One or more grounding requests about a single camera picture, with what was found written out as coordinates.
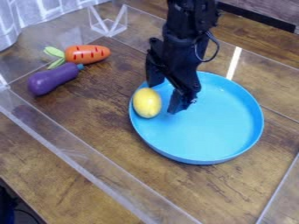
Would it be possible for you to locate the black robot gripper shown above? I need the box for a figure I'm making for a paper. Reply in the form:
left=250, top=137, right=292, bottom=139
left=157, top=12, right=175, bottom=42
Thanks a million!
left=144, top=27, right=220, bottom=115

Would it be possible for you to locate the yellow toy lemon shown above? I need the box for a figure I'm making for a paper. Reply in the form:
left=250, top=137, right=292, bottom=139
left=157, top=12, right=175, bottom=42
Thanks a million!
left=133, top=87, right=163, bottom=118

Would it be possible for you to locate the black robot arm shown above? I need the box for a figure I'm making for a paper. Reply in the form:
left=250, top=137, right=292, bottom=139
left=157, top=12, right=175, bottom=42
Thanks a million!
left=144, top=0, right=220, bottom=114

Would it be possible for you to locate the blue round tray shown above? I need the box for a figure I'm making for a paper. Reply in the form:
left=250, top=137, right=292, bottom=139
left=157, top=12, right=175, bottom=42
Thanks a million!
left=128, top=72, right=264, bottom=165

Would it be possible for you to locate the orange toy carrot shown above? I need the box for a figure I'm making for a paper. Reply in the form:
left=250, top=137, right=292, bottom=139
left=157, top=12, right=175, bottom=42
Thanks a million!
left=43, top=45, right=111, bottom=69

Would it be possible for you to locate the purple toy eggplant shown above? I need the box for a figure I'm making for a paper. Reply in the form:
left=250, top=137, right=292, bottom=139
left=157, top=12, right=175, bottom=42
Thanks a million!
left=28, top=62, right=84, bottom=95

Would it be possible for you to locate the black bar in background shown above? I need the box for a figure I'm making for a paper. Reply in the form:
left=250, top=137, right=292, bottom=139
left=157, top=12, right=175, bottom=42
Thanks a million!
left=218, top=0, right=299, bottom=33

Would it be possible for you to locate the grey white curtain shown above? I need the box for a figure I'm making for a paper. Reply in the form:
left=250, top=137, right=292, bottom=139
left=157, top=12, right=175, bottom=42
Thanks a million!
left=0, top=0, right=109, bottom=52

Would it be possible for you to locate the clear acrylic enclosure wall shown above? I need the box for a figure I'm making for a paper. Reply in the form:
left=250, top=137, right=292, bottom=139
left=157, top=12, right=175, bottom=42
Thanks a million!
left=0, top=3, right=299, bottom=224

